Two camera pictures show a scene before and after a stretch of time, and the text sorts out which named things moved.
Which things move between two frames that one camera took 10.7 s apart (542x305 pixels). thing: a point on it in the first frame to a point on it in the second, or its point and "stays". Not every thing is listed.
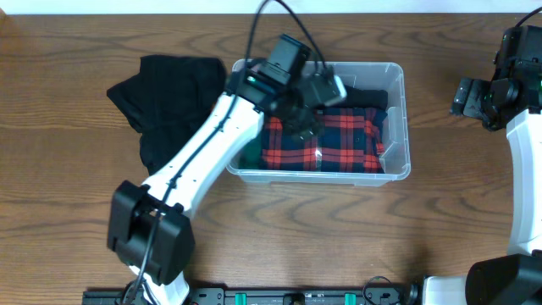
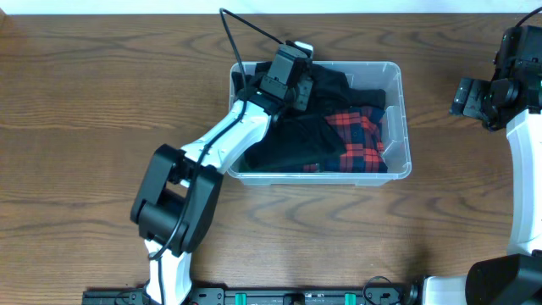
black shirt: x=373 y=99 stays
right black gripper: x=472 y=99 stays
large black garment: x=168 y=100 to x=296 y=138
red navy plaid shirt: x=348 y=141 stays
